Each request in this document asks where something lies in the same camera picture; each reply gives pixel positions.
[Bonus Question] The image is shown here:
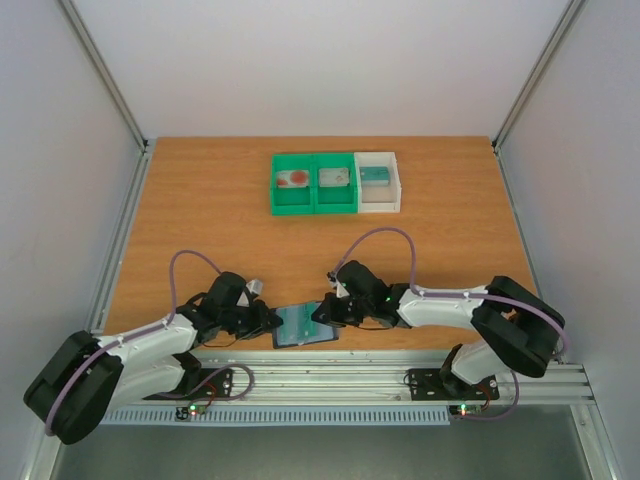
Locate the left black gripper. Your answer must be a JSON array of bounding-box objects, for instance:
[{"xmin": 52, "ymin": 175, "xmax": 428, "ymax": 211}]
[{"xmin": 220, "ymin": 300, "xmax": 284, "ymax": 340}]

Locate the blue leather card holder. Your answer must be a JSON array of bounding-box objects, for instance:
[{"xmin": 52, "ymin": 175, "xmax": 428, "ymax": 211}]
[{"xmin": 272, "ymin": 302, "xmax": 339, "ymax": 349}]

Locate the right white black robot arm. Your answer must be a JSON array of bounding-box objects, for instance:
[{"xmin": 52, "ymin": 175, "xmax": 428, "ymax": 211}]
[{"xmin": 311, "ymin": 261, "xmax": 566, "ymax": 399}]

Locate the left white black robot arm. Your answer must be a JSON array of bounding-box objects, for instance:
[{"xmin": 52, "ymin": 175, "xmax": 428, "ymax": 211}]
[{"xmin": 23, "ymin": 272, "xmax": 283, "ymax": 445}]

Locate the grey white card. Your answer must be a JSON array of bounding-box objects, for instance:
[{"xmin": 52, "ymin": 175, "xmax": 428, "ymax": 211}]
[{"xmin": 318, "ymin": 168, "xmax": 350, "ymax": 188}]

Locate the card with red circles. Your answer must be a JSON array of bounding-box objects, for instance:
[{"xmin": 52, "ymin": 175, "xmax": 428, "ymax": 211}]
[{"xmin": 275, "ymin": 169, "xmax": 310, "ymax": 189}]

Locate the middle green bin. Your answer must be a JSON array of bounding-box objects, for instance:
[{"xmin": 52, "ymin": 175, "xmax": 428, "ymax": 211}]
[{"xmin": 313, "ymin": 152, "xmax": 359, "ymax": 214}]

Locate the green bin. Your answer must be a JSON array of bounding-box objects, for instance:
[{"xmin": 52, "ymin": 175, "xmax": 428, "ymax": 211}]
[
  {"xmin": 270, "ymin": 153, "xmax": 314, "ymax": 216},
  {"xmin": 313, "ymin": 152, "xmax": 359, "ymax": 214}
]

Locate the left green bin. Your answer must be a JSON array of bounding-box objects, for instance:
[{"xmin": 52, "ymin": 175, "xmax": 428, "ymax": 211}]
[{"xmin": 270, "ymin": 153, "xmax": 314, "ymax": 216}]

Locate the white bin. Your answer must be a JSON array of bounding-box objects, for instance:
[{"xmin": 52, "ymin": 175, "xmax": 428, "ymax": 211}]
[{"xmin": 354, "ymin": 152, "xmax": 402, "ymax": 214}]

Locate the left controller board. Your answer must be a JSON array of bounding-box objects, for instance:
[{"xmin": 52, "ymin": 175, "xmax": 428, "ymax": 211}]
[{"xmin": 174, "ymin": 404, "xmax": 208, "ymax": 422}]

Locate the controller board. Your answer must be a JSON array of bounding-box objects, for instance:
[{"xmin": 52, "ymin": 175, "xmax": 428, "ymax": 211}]
[
  {"xmin": 174, "ymin": 404, "xmax": 208, "ymax": 422},
  {"xmin": 449, "ymin": 403, "xmax": 487, "ymax": 418}
]

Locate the right controller board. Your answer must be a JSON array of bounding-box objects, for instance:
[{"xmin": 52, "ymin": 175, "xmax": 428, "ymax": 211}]
[{"xmin": 449, "ymin": 403, "xmax": 487, "ymax": 418}]

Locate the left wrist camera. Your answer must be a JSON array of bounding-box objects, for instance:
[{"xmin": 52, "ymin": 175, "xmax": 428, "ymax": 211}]
[{"xmin": 243, "ymin": 279, "xmax": 263, "ymax": 305}]

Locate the aluminium front rail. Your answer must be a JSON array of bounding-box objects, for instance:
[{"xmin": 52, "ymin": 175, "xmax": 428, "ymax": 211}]
[{"xmin": 195, "ymin": 350, "xmax": 595, "ymax": 406}]

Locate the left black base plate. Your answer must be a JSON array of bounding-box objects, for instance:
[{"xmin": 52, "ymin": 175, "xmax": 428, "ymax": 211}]
[{"xmin": 145, "ymin": 368, "xmax": 233, "ymax": 401}]

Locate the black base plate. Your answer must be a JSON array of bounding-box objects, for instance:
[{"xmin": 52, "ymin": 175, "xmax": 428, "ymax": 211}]
[
  {"xmin": 145, "ymin": 368, "xmax": 233, "ymax": 401},
  {"xmin": 403, "ymin": 368, "xmax": 500, "ymax": 401}
]

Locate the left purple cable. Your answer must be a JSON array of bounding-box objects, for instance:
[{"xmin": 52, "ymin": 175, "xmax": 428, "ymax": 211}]
[{"xmin": 44, "ymin": 249, "xmax": 224, "ymax": 437}]

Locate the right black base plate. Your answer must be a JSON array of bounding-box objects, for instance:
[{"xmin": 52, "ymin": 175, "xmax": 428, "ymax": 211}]
[{"xmin": 403, "ymin": 368, "xmax": 500, "ymax": 401}]

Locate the grey slotted cable duct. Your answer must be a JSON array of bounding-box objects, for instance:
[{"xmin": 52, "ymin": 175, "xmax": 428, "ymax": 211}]
[{"xmin": 102, "ymin": 405, "xmax": 450, "ymax": 428}]

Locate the right aluminium frame post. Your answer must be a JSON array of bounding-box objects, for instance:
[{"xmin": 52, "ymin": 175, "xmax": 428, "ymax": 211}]
[{"xmin": 492, "ymin": 0, "xmax": 587, "ymax": 155}]

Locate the aluminium frame post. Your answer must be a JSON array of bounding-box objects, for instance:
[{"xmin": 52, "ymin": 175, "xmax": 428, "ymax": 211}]
[
  {"xmin": 492, "ymin": 0, "xmax": 587, "ymax": 155},
  {"xmin": 57, "ymin": 0, "xmax": 148, "ymax": 153}
]

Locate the left aluminium frame post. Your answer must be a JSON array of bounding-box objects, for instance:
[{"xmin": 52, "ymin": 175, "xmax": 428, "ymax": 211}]
[{"xmin": 57, "ymin": 0, "xmax": 148, "ymax": 153}]

